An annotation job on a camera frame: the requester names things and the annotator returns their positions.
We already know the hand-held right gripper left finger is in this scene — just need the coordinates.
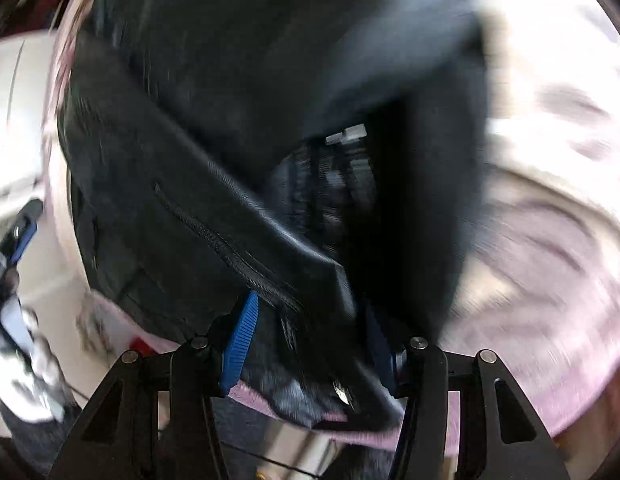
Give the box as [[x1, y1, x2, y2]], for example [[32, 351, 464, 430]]
[[47, 291, 261, 480]]

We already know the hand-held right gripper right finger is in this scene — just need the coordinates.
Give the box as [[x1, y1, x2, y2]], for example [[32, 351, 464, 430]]
[[362, 302, 573, 480]]

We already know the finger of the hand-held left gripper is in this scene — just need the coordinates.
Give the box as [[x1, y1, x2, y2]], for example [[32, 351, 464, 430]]
[[2, 198, 45, 273]]

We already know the black leather jacket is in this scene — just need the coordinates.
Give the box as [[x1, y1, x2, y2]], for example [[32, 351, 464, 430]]
[[57, 0, 493, 433]]

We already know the white furniture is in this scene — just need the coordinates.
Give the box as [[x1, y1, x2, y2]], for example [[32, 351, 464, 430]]
[[0, 32, 58, 226]]

